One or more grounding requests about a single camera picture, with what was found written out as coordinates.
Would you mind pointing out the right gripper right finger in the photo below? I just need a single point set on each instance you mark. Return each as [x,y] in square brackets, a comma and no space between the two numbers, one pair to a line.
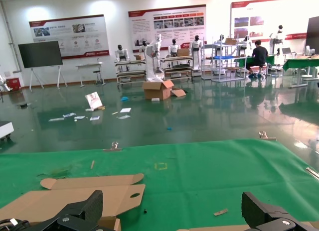
[264,216]

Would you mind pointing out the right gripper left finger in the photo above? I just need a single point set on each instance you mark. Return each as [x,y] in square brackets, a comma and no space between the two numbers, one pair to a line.
[79,216]

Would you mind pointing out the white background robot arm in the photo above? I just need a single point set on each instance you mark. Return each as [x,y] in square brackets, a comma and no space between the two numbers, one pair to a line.
[3,82]

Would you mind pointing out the cardboard box with round hole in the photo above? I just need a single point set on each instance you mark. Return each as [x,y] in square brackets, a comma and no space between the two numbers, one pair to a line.
[74,196]

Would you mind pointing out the red cabinet box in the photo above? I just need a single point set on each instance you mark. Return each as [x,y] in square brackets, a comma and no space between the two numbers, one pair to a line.
[13,84]

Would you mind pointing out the small cardboard box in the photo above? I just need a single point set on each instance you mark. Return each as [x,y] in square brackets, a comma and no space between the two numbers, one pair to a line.
[183,52]
[231,41]
[138,57]

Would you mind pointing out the small wood chip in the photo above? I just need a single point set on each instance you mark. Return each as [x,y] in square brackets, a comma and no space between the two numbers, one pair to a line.
[221,212]

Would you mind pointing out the silver binder clip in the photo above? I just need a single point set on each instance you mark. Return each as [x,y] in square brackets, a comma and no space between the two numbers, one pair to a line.
[312,173]
[114,146]
[262,135]

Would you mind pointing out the green table mat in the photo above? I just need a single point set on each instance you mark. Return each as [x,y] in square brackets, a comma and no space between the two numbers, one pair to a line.
[199,181]

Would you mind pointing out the paper leaflet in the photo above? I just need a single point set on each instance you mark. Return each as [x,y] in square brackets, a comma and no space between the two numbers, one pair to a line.
[56,119]
[124,116]
[69,114]
[79,117]
[94,118]

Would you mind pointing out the white wheeled machine base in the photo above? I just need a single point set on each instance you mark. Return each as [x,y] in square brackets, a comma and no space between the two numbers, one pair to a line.
[6,127]

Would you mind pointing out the white paper sheet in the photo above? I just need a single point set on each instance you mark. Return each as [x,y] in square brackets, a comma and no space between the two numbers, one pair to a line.
[125,110]

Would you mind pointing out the white and red bag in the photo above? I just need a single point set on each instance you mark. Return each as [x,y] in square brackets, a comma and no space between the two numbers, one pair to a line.
[93,99]

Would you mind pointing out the small black floor object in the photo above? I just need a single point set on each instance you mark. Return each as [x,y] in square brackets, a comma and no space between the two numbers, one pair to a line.
[23,105]

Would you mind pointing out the blue cloth scrap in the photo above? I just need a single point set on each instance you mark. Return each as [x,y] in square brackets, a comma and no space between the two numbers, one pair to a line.
[124,99]

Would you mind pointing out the large open cardboard carton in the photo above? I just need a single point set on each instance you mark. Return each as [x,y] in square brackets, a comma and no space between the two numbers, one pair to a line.
[154,92]

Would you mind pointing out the black stool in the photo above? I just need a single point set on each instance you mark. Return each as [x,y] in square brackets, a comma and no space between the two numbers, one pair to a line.
[96,72]

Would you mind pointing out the flat cardboard piece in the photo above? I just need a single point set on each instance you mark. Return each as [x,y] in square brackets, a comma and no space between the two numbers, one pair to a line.
[179,92]

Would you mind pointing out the small white desk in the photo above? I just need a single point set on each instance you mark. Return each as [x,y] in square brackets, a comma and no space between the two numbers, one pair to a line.
[88,65]

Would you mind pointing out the green covered work table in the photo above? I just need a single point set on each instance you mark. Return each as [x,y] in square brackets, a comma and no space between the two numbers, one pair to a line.
[299,63]
[240,60]

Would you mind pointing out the metal rack cart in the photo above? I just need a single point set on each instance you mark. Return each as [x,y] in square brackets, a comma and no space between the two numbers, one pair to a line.
[177,58]
[129,62]

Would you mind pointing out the seated person in black shirt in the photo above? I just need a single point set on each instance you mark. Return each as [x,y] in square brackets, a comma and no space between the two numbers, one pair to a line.
[260,54]

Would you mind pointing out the blue plastic tray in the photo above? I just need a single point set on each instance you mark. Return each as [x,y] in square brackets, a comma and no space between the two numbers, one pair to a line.
[224,57]

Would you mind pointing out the black display on white stand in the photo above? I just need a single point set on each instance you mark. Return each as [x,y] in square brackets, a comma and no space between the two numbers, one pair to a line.
[40,54]

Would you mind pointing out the grey laptop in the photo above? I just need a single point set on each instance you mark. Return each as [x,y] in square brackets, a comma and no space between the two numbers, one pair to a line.
[286,50]

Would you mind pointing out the plastic-wrapped white humanoid robot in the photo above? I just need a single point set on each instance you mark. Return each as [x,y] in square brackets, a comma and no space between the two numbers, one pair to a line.
[150,59]

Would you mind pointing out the info board with circle icons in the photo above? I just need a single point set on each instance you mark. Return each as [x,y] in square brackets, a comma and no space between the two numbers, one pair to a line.
[64,34]

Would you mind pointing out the large black panel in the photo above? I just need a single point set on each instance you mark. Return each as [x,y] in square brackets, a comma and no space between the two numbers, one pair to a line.
[312,32]

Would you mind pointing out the info board with photo row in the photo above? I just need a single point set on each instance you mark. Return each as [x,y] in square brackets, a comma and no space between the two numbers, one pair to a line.
[142,24]

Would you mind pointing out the info board with red photos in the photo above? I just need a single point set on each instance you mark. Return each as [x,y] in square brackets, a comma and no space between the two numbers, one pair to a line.
[269,12]

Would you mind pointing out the white metal shelving frame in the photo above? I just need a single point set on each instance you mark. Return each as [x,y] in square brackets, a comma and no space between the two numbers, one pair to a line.
[214,44]

